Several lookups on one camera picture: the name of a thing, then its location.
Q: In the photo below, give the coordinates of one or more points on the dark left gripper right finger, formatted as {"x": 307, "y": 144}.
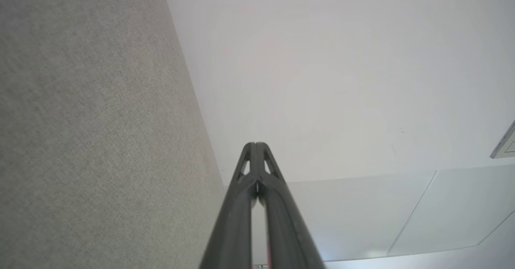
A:
{"x": 285, "y": 228}

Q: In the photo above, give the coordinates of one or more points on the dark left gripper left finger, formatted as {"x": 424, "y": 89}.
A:
{"x": 235, "y": 228}

